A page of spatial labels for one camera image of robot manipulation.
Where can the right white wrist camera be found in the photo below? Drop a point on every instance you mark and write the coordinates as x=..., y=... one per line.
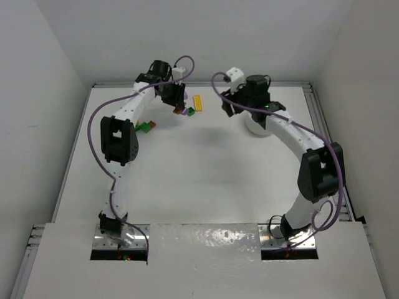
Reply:
x=235, y=77

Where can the brown lego tile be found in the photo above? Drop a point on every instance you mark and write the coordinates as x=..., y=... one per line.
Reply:
x=151, y=124

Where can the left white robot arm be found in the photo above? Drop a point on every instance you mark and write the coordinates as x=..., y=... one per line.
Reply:
x=118, y=137

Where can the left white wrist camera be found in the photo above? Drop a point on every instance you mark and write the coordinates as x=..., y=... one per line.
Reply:
x=178, y=73

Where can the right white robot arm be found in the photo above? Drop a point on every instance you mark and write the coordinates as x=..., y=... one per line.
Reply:
x=321, y=171

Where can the white round divided container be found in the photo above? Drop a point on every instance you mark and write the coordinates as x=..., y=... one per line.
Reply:
x=254, y=127

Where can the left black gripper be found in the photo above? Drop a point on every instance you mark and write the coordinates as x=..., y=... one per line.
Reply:
x=174, y=94

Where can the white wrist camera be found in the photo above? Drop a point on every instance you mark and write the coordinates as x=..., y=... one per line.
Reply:
x=178, y=73
x=235, y=77

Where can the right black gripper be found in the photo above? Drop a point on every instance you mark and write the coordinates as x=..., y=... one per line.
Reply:
x=230, y=100

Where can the brown and purple lego stack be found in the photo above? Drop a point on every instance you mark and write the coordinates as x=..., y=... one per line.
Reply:
x=179, y=111

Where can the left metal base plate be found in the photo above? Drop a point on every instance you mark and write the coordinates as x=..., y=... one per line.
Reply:
x=129, y=238

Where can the dark green lego brick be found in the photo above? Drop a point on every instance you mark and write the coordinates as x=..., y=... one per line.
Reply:
x=191, y=112

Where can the yellow long lego brick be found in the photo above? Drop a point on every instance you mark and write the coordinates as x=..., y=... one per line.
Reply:
x=198, y=106

